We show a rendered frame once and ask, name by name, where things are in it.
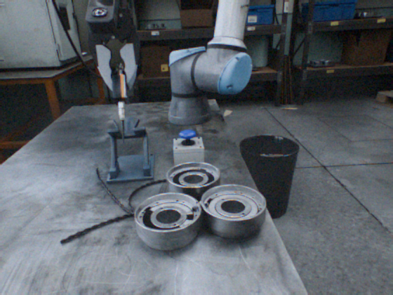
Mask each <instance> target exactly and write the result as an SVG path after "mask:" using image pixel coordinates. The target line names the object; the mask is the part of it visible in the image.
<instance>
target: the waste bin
mask: <svg viewBox="0 0 393 295"><path fill-rule="evenodd" d="M239 149H240V153H241V156H242V157H243V159H244V162H245V164H246V166H247V167H248V171H249V173H250V174H251V176H252V179H253V181H254V182H255V185H256V186H257V189H258V191H259V192H260V193H261V195H263V196H264V198H265V199H266V208H267V210H268V212H269V214H270V216H271V218H276V217H280V216H283V215H284V214H285V213H286V211H287V208H288V199H289V195H290V192H291V186H292V182H293V174H294V170H295V167H296V163H297V157H298V152H299V150H300V148H299V145H298V144H297V143H296V142H294V141H293V140H291V139H287V138H285V137H283V136H278V135H254V136H249V137H247V138H245V139H243V140H241V142H240V144H239ZM263 154H265V155H269V154H273V155H283V156H261V155H263Z"/></svg>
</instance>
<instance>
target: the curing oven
mask: <svg viewBox="0 0 393 295"><path fill-rule="evenodd" d="M55 2H56V4H57V7H58V9H59V11H60V15H61V17H62V19H63V22H64V23H65V26H66V28H67V31H68V33H69V35H70V37H71V39H72V41H73V44H74V45H75V47H76V49H77V51H78V52H79V55H80V56H81V58H83V57H84V56H83V51H82V47H81V41H80V37H79V25H78V20H77V17H76V14H75V9H74V2H73V0H55ZM74 60H75V62H79V58H78V57H77V55H76V53H75V52H74V49H73V48H72V45H71V44H70V42H69V40H68V38H67V35H66V34H65V31H64V29H63V28H62V23H61V22H60V19H59V17H58V15H57V13H56V12H55V7H54V5H53V2H52V1H51V0H0V72H3V71H2V68H12V67H14V68H25V67H50V66H55V70H60V66H61V65H64V64H66V63H70V62H72V61H74Z"/></svg>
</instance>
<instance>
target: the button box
mask: <svg viewBox="0 0 393 295"><path fill-rule="evenodd" d="M173 157H174V166H175V165H177V164H182V163H185V162H204V145H203V143H202V139H201V138H192V139H190V143H186V142H185V139H182V138H179V139H173Z"/></svg>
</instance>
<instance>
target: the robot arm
mask: <svg viewBox="0 0 393 295"><path fill-rule="evenodd" d="M249 3H250V0H219V5H218V14H217V18H216V23H215V34H214V38H213V39H212V40H211V42H209V43H208V44H207V49H206V48H204V47H200V48H189V49H185V50H180V51H173V52H172V53H171V54H170V64H169V66H170V71H171V88H172V101H171V105H170V107H169V110H168V120H169V122H172V123H173V124H178V125H184V126H190V125H197V124H203V123H206V122H209V121H210V120H211V119H212V112H211V109H210V105H209V102H208V100H207V97H206V92H211V93H221V94H224V95H225V94H232V95H233V94H237V93H239V92H241V91H242V90H243V89H244V88H245V86H246V85H247V83H248V82H249V79H250V76H251V71H252V65H251V63H252V61H251V58H250V56H249V55H247V54H246V52H247V48H246V46H245V45H244V43H243V40H244V32H245V28H246V19H247V14H248V7H249ZM130 18H131V19H130ZM86 24H87V26H88V27H87V28H88V48H89V50H90V52H91V55H92V56H93V59H94V61H95V64H96V65H97V66H98V69H99V71H100V73H101V75H102V78H103V79H104V81H105V82H106V84H107V86H108V87H110V89H111V90H112V68H111V59H112V51H111V50H110V48H108V47H107V46H106V44H108V42H109V41H110V40H115V39H118V40H119V41H120V42H121V43H124V40H126V45H125V46H124V47H123V48H122V49H121V50H120V55H121V58H122V59H123V60H124V64H125V67H124V72H125V73H126V85H127V88H128V90H129V91H130V90H131V88H132V87H133V83H134V81H135V76H136V72H137V68H138V57H139V53H140V38H139V36H138V33H137V30H136V25H134V23H133V12H132V9H130V8H124V5H123V0H89V3H88V8H87V11H86ZM103 41H104V43H103Z"/></svg>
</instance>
